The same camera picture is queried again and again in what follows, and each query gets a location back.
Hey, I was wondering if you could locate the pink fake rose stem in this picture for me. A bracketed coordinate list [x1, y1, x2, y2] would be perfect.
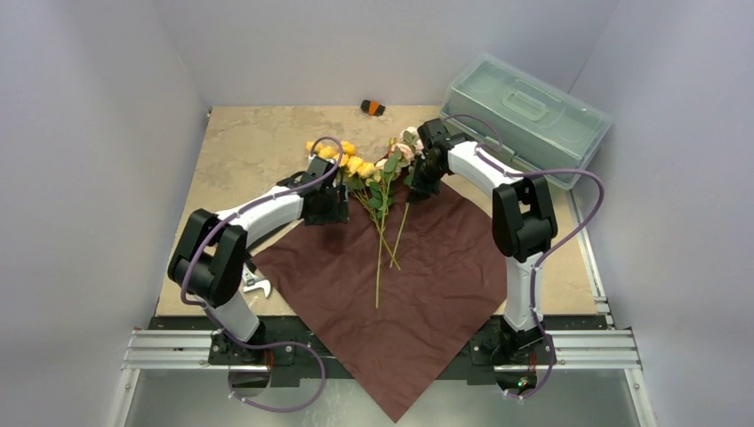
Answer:
[389, 126, 425, 270]

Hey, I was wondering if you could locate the yellow fake flower stem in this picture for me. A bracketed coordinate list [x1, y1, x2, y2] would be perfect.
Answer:
[305, 141, 401, 270]

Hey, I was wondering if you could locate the peach fake rose stem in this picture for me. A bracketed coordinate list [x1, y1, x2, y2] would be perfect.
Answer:
[367, 149, 405, 309]

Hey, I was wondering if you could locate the dark red wrapping paper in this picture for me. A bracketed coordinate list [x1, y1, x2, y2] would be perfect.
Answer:
[253, 185, 507, 421]

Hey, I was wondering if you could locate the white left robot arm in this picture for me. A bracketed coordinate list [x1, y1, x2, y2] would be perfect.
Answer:
[166, 157, 348, 365]

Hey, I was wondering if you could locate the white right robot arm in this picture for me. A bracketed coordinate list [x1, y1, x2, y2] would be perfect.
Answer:
[408, 118, 557, 365]

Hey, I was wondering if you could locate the small orange black object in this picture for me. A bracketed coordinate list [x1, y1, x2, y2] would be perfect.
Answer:
[360, 100, 386, 117]

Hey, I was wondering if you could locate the green plastic toolbox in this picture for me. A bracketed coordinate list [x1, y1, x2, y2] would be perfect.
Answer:
[439, 54, 613, 190]

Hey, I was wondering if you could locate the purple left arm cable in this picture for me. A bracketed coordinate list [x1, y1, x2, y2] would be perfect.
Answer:
[179, 136, 346, 414]

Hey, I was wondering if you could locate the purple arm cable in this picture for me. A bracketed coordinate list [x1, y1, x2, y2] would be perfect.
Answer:
[438, 113, 606, 402]
[179, 136, 346, 414]

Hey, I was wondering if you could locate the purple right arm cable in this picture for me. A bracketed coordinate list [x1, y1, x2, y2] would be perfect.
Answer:
[438, 113, 606, 402]

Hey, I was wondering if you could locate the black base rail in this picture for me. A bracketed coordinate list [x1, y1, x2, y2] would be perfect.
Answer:
[129, 315, 617, 390]

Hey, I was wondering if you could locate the aluminium frame rail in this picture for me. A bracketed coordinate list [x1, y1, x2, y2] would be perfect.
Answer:
[112, 188, 656, 426]

